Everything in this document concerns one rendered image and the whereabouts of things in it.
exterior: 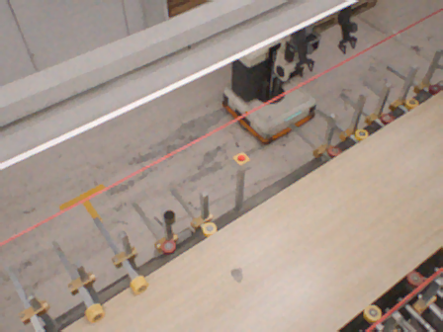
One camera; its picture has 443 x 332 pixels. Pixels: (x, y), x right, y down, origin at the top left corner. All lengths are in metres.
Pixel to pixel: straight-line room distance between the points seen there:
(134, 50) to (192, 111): 3.39
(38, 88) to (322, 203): 2.02
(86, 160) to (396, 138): 2.59
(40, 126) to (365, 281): 1.92
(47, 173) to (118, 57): 3.18
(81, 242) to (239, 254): 1.61
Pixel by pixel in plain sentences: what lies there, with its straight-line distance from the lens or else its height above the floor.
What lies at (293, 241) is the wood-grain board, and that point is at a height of 0.90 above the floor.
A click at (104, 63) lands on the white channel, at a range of 1.22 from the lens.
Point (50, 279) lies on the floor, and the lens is 3.77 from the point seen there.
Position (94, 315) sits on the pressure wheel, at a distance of 2.47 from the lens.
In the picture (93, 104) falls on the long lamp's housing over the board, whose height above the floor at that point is 2.37.
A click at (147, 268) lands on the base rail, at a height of 0.70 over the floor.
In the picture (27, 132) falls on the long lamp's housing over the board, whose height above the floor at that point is 2.37.
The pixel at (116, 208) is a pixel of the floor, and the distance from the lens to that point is 3.96.
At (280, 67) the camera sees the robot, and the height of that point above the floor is 0.77.
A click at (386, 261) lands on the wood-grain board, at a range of 2.75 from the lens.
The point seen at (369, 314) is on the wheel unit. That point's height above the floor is 0.91.
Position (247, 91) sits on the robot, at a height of 0.44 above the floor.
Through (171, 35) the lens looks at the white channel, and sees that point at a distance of 1.29.
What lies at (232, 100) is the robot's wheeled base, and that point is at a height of 0.25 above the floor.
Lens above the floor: 3.20
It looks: 51 degrees down
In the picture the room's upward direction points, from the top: 1 degrees counter-clockwise
